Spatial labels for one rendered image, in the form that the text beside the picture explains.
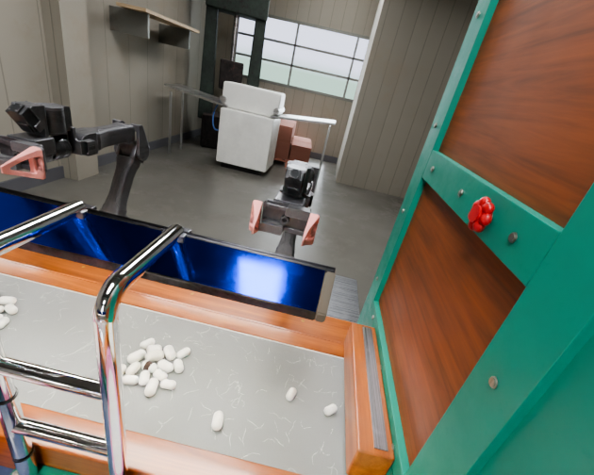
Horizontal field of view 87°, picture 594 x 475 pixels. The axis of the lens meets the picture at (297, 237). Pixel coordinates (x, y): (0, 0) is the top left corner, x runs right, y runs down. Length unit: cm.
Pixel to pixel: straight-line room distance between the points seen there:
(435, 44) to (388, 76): 68
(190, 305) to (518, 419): 73
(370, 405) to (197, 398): 34
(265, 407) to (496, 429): 46
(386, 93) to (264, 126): 184
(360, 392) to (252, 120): 419
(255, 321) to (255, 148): 391
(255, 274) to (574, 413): 35
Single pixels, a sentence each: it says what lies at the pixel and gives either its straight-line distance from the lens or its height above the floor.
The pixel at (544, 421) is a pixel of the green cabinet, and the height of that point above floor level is 114.
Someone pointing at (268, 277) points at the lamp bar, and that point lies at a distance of 45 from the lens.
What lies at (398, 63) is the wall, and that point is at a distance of 518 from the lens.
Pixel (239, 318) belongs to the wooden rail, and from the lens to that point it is 86.
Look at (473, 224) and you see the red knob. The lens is 44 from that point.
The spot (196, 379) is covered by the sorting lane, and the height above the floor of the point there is 74.
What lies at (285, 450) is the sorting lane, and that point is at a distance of 70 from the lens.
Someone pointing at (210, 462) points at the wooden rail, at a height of 77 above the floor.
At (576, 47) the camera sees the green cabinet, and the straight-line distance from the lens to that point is 48.
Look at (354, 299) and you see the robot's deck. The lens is 121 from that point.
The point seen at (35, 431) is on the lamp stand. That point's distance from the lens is 62.
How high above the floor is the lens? 134
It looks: 26 degrees down
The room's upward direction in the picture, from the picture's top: 13 degrees clockwise
